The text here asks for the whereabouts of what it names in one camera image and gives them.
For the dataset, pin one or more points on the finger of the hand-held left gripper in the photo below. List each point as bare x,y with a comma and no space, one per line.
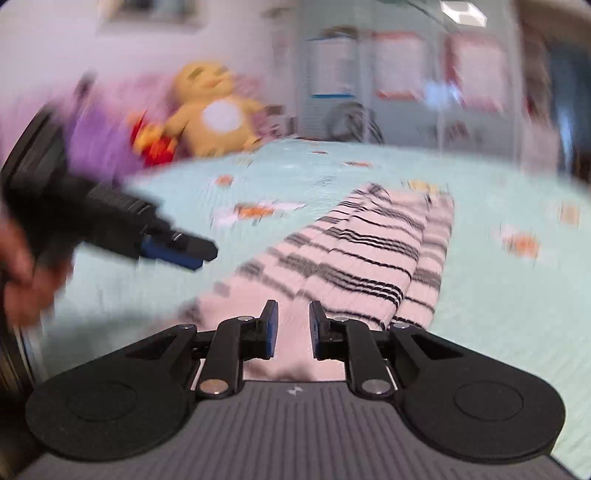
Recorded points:
184,251

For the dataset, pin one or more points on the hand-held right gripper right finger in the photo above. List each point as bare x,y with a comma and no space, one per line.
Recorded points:
316,330

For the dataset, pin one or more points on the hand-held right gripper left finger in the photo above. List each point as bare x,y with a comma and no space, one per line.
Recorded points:
270,330

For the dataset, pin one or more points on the white black striped knit sweater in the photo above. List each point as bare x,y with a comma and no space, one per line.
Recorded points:
351,263

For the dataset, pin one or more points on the person's left hand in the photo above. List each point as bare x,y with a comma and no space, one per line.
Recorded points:
27,277

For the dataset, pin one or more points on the red plush toy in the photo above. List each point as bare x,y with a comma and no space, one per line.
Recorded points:
152,141

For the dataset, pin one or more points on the yellow plush toy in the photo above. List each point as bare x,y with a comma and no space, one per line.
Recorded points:
212,110

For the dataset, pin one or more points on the bee-print quilted bedspread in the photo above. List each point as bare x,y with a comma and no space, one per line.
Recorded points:
485,277

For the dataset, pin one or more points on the framed picture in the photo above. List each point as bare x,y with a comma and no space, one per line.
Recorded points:
147,14

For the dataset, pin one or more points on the blue-framed poster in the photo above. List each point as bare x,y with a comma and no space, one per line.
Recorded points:
330,69

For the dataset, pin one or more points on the wardrobe with sliding doors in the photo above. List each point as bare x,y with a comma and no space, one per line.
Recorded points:
415,83

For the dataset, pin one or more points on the orange-framed poster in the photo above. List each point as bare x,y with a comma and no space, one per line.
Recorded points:
399,64

